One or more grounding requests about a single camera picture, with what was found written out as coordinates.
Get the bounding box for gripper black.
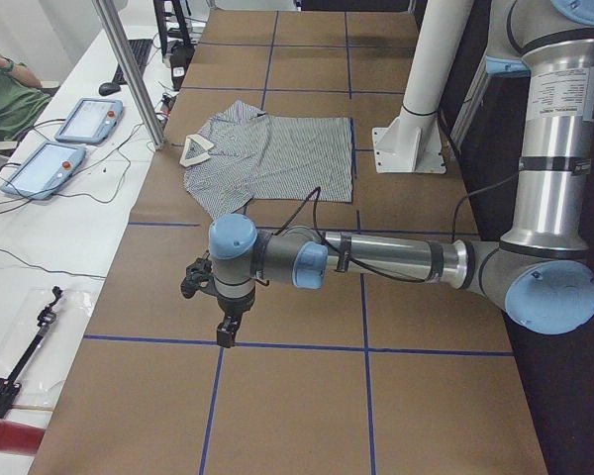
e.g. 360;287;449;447
216;292;255;348

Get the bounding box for striped polo shirt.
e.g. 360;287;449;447
183;100;352;219

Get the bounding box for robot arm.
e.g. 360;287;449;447
206;1;594;347

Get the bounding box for black clamp tool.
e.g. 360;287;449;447
0;286;63;419

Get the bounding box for lower teach pendant tablet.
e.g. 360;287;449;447
0;141;86;200

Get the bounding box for teach pendant tablet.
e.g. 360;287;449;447
54;98;124;145
0;141;86;200

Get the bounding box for upper teach pendant tablet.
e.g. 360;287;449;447
54;98;124;145

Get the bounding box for red cylinder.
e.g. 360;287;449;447
0;419;46;455

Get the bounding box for black computer mouse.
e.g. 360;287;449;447
98;82;121;97

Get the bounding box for black device with label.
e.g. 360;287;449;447
163;41;195;91

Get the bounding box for black keyboard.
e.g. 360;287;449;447
112;39;152;85

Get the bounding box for person in green shirt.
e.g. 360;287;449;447
0;53;51;142

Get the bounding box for black stool legs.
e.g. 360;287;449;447
152;0;192;55

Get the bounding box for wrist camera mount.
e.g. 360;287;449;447
180;250;217;299

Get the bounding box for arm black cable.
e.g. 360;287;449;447
275;186;427;284

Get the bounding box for black table cable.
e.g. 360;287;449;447
0;116;172;281

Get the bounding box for white pedestal column base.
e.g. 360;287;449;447
372;1;491;174

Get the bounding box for aluminium frame post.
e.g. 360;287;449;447
91;0;165;150

